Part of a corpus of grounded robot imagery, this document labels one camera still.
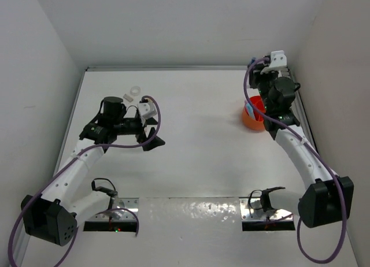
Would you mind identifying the light blue highlighter pen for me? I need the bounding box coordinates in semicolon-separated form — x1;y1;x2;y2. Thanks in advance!
245;102;256;120

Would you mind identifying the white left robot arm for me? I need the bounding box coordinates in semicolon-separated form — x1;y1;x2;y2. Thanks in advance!
245;60;354;228

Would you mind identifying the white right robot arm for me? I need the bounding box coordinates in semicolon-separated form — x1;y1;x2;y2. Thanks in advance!
21;95;165;246

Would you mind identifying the beige rectangular eraser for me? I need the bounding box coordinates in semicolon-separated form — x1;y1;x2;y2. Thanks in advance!
123;94;134;102

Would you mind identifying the clear tape roll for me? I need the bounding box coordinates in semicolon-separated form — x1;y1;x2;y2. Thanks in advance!
130;86;141;96

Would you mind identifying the orange round divided container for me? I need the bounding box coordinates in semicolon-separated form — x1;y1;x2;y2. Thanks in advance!
241;95;265;131

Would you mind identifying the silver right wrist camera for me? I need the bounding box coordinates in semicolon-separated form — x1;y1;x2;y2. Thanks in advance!
137;98;157;126

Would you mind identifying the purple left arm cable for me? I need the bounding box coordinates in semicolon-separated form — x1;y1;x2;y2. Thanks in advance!
243;56;347;264

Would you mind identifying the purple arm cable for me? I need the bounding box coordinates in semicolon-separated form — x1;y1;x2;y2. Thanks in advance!
8;95;162;267
243;56;347;264

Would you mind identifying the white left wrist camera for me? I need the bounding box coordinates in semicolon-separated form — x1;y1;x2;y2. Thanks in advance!
261;50;287;73

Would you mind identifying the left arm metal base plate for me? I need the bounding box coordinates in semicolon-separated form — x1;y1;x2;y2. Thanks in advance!
86;198;139;221

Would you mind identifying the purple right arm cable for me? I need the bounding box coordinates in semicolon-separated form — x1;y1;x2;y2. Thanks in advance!
8;95;162;267

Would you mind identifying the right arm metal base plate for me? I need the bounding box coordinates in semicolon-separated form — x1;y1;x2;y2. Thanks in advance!
239;197;294;223

